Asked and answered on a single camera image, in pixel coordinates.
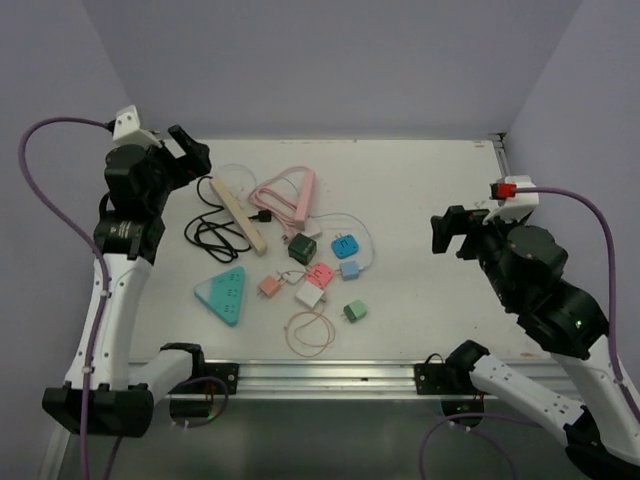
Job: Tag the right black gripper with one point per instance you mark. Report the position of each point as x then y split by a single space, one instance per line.
459 220

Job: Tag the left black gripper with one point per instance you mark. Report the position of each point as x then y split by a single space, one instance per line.
192 164

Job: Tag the teal plug adapter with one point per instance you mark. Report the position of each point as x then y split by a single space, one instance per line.
344 246

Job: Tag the blue plug adapter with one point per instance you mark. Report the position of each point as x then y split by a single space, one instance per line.
349 270

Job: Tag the mint green plug adapter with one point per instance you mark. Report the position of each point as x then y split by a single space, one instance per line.
355 311

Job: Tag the teal triangular socket adapter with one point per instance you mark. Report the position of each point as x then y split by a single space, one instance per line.
222 295

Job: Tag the white charger plug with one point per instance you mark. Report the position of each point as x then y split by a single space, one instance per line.
312 228

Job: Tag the pink plug adapter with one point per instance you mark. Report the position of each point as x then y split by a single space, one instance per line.
320 275

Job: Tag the dark green cube plug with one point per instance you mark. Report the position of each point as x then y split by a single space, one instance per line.
300 248

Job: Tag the pink plug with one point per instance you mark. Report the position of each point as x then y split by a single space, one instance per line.
269 286

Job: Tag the white usb charger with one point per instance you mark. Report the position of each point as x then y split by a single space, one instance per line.
309 295

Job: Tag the beige power strip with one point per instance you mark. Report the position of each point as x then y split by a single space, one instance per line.
241 219

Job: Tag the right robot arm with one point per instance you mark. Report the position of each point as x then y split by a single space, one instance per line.
524 266

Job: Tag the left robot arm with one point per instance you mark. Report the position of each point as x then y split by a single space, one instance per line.
100 395

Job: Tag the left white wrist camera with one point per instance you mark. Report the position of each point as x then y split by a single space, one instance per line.
128 129

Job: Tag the aluminium front rail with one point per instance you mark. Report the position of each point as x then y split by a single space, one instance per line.
299 379

